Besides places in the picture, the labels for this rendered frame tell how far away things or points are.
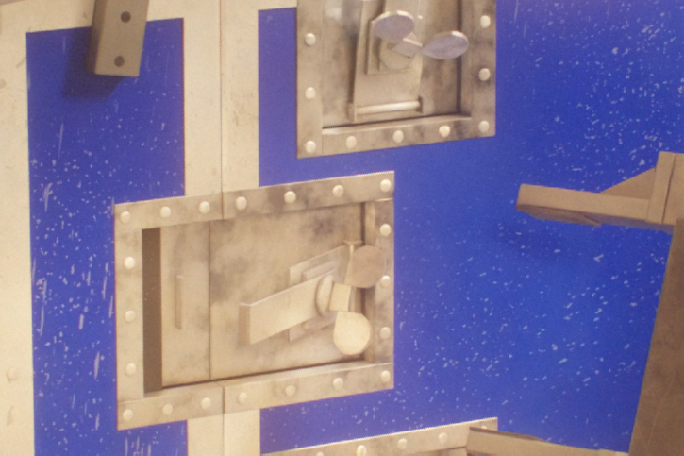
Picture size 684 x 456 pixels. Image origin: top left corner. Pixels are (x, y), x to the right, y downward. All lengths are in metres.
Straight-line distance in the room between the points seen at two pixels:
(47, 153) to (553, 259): 0.33
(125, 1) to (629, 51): 0.33
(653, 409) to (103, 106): 0.34
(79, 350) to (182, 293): 0.07
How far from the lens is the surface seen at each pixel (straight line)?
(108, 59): 1.98
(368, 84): 2.09
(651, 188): 1.99
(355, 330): 2.06
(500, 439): 1.99
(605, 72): 2.15
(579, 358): 2.19
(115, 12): 1.98
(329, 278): 2.07
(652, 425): 1.94
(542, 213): 2.01
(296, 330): 2.07
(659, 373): 1.94
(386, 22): 2.05
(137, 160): 2.02
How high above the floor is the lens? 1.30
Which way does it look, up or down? 13 degrees down
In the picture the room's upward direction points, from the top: straight up
